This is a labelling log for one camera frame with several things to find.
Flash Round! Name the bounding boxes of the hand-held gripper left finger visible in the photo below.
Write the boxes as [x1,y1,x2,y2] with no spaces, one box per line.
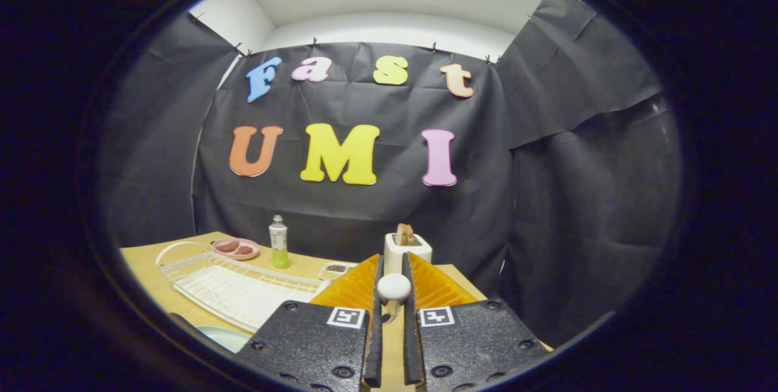
[234,254,385,390]

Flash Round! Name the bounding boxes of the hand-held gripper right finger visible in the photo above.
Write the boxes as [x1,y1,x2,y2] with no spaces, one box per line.
[402,252,551,390]

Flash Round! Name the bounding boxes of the white spoon with pink handle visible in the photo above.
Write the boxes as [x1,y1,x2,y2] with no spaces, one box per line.
[377,273,413,326]

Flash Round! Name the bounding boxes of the pale green plate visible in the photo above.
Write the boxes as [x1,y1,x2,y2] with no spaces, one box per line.
[194,326,251,354]

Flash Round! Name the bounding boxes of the white wire dish rack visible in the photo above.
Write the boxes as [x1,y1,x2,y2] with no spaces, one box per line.
[156,241,332,334]

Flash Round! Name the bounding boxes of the white divided snack dish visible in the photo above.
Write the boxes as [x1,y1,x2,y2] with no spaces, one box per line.
[319,263,356,280]

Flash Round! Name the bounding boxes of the pink plate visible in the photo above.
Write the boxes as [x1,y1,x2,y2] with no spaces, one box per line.
[211,238,261,261]

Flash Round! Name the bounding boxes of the white toaster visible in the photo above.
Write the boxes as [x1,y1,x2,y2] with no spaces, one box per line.
[384,233,433,276]

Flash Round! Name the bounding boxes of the clear bottle with green liquid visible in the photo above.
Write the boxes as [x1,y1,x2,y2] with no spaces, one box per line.
[269,215,291,269]

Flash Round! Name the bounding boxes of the black backdrop cloth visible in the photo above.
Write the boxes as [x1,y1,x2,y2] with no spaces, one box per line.
[97,0,681,350]

